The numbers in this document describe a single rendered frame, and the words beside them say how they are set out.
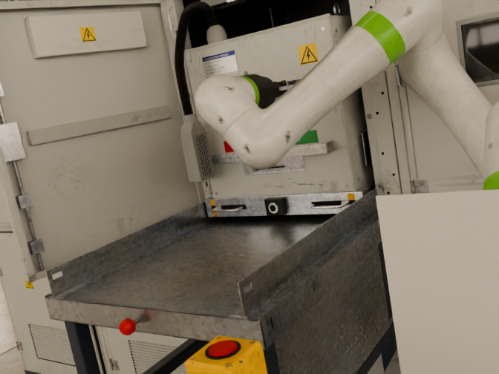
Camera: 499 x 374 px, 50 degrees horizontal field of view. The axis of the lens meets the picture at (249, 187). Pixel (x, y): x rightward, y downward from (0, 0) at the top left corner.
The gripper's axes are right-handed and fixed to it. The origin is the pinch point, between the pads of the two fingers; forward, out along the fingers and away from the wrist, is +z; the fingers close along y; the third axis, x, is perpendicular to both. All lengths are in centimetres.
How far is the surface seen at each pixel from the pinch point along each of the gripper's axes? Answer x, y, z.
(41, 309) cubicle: -81, -156, 8
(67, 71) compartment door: 16, -59, -24
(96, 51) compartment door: 20, -54, -16
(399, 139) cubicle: -18.8, 22.6, 9.8
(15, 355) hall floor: -123, -222, 26
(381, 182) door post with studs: -30.2, 15.7, 10.2
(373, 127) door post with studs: -14.7, 15.6, 10.2
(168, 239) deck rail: -37, -41, -17
